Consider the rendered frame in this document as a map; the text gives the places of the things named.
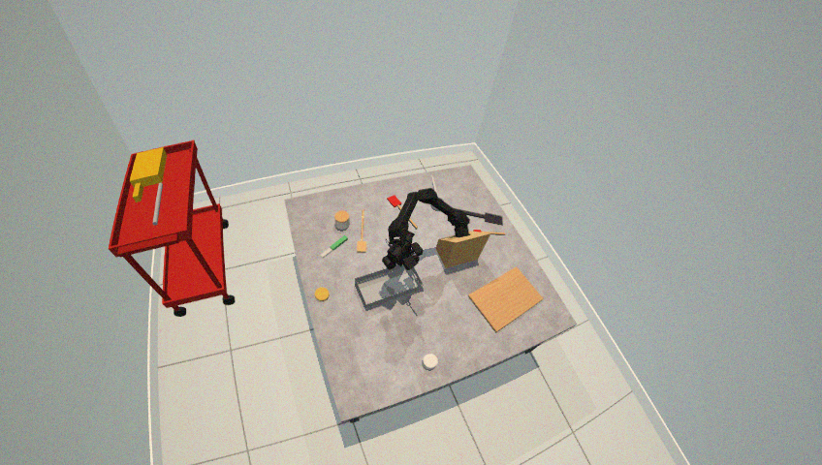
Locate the grey tongs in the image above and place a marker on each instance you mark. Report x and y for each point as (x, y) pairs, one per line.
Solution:
(410, 273)

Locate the red spatula with wooden handle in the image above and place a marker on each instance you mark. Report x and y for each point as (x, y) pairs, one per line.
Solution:
(395, 202)

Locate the grey cylinder with orange lid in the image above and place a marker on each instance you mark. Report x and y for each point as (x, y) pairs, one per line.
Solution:
(342, 219)

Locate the green rectangular bar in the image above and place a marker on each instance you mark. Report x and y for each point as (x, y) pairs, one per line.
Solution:
(335, 245)

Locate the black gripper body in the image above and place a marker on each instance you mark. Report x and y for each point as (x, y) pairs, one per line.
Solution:
(415, 248)

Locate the grey cylinder with cream top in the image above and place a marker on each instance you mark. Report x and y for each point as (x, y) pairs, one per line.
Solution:
(429, 361)

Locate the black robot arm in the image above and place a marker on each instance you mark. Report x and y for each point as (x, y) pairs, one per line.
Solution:
(399, 226)

